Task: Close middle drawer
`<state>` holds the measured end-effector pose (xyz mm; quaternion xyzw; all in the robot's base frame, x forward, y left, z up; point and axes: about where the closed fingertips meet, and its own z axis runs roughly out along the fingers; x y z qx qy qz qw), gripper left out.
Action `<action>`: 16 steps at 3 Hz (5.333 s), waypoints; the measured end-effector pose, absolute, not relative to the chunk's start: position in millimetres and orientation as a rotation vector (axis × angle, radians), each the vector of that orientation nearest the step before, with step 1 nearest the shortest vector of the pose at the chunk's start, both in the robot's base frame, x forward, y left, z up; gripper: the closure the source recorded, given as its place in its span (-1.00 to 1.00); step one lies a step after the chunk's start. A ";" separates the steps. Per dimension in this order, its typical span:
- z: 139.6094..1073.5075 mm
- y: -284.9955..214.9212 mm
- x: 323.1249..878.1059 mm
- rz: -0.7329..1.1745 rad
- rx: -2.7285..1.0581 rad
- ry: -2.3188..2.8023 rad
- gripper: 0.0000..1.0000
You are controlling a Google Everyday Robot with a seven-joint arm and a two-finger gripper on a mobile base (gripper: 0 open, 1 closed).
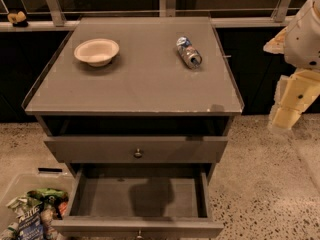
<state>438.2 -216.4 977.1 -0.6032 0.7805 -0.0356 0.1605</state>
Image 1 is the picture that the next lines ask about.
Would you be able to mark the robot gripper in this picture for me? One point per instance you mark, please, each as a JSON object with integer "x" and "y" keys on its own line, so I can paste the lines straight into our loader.
{"x": 304, "y": 40}

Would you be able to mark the white paper bowl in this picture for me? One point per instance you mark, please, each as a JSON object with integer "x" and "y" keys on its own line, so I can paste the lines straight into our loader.
{"x": 96, "y": 52}

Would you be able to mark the grey top drawer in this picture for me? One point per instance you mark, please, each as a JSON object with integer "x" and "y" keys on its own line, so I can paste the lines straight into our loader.
{"x": 120, "y": 149}

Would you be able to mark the small yellow black object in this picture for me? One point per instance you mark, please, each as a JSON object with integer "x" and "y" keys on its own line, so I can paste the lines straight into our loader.
{"x": 18, "y": 19}

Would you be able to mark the grey drawer cabinet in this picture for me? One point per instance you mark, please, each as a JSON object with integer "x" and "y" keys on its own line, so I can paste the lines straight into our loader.
{"x": 146, "y": 90}

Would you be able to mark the metal window railing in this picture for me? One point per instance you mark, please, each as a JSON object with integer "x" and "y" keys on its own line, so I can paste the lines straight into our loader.
{"x": 44, "y": 15}

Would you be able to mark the blue white snack bag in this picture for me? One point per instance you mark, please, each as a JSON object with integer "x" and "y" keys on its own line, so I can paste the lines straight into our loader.
{"x": 28, "y": 211}

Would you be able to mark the round metal knob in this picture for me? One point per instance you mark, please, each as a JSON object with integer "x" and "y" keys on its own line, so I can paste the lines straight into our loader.
{"x": 138, "y": 153}
{"x": 139, "y": 235}

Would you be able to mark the round metal middle knob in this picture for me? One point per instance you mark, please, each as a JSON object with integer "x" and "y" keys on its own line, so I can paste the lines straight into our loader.
{"x": 139, "y": 235}

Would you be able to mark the green snack bag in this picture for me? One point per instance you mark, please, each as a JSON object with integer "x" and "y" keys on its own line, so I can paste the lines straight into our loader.
{"x": 58, "y": 199}

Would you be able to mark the round metal top knob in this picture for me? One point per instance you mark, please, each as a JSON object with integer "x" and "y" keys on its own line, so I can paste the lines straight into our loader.
{"x": 138, "y": 153}

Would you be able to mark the grey drawer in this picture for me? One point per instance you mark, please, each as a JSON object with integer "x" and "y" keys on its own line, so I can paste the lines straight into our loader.
{"x": 166, "y": 201}
{"x": 120, "y": 149}

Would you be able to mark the crushed blue soda can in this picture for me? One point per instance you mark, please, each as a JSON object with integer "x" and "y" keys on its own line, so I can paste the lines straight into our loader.
{"x": 188, "y": 53}

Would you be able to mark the clear plastic bin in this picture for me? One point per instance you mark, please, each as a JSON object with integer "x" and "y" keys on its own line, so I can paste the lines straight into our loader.
{"x": 19, "y": 187}

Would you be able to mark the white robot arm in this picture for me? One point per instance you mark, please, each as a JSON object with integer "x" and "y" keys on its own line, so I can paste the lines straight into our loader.
{"x": 299, "y": 42}

